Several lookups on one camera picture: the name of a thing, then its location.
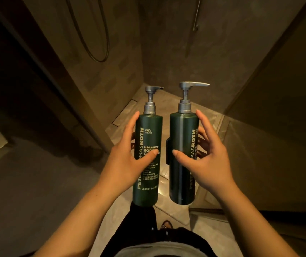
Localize person's left hand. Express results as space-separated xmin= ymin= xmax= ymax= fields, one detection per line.
xmin=99 ymin=111 xmax=159 ymax=201

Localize person's right hand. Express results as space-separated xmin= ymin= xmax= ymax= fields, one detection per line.
xmin=172 ymin=110 xmax=238 ymax=201

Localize green pump bottle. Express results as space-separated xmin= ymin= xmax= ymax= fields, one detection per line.
xmin=132 ymin=86 xmax=164 ymax=207
xmin=169 ymin=81 xmax=210 ymax=206

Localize person's left forearm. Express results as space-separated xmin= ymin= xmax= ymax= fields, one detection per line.
xmin=33 ymin=181 xmax=128 ymax=257

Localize person's right forearm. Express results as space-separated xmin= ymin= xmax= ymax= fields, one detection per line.
xmin=217 ymin=181 xmax=300 ymax=257

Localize rectangular floor drain cover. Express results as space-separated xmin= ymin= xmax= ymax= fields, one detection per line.
xmin=112 ymin=99 xmax=139 ymax=128

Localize person's patterned shoe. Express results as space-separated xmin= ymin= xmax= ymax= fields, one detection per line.
xmin=159 ymin=220 xmax=174 ymax=231

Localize person's black trousers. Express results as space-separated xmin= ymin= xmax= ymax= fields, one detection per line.
xmin=99 ymin=202 xmax=218 ymax=257

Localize person's light shirt hem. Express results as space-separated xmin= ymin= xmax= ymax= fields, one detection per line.
xmin=115 ymin=241 xmax=208 ymax=257

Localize metal shower rail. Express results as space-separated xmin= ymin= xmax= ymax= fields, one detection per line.
xmin=192 ymin=0 xmax=203 ymax=32

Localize dark shower door frame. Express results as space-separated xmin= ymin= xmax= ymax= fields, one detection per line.
xmin=0 ymin=0 xmax=114 ymax=153

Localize dark looped shower hose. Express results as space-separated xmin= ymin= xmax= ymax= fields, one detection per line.
xmin=64 ymin=0 xmax=110 ymax=63

